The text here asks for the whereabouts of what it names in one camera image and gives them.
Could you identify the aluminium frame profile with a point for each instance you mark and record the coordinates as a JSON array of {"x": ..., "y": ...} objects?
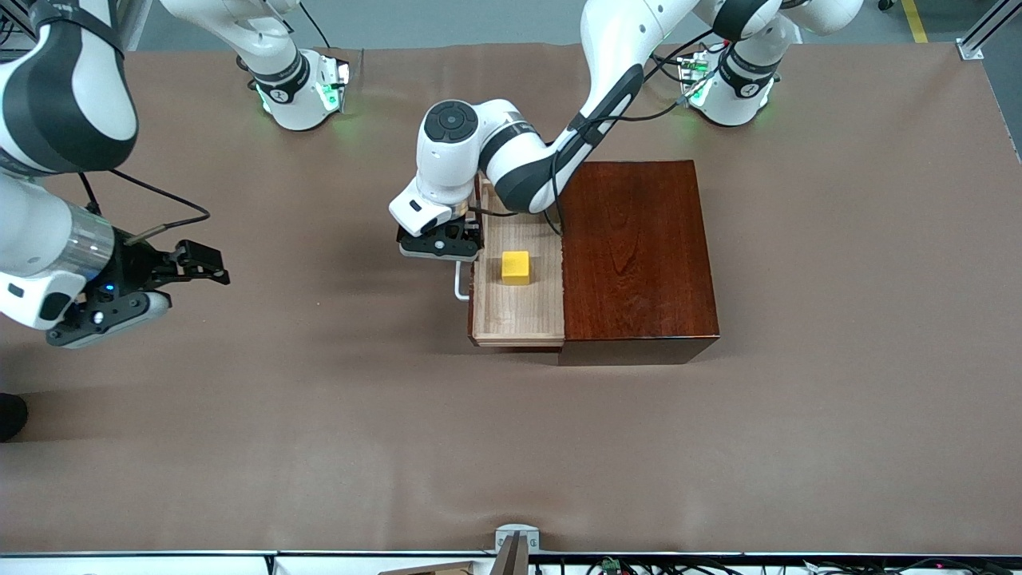
[
  {"x": 137, "y": 16},
  {"x": 978, "y": 44}
]

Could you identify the yellow block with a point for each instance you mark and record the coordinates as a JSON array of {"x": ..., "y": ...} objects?
[{"x": 516, "y": 267}]

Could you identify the black round object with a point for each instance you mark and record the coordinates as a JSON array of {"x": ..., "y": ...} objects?
[{"x": 9, "y": 417}]

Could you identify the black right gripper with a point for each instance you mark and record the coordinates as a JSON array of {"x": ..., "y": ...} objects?
[{"x": 137, "y": 261}]

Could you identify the brown table mat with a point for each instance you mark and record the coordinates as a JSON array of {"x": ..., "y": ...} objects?
[{"x": 239, "y": 447}]

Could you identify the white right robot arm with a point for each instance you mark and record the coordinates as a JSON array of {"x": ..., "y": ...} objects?
[{"x": 72, "y": 80}]

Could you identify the dark red-brown wooden cabinet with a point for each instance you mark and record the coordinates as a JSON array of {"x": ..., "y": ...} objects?
[{"x": 639, "y": 263}]

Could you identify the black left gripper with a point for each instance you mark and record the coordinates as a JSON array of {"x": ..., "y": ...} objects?
[{"x": 465, "y": 232}]

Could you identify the yellow floor tape strip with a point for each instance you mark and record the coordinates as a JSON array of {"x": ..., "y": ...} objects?
[{"x": 917, "y": 24}]

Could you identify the grey arm base connector box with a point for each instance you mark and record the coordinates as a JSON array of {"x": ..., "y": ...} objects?
[
  {"x": 693, "y": 80},
  {"x": 339, "y": 80}
]

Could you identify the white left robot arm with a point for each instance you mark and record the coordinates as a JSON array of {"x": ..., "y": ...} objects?
[{"x": 447, "y": 160}]

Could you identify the brown cardboard piece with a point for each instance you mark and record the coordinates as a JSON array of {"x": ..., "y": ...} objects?
[{"x": 431, "y": 570}]

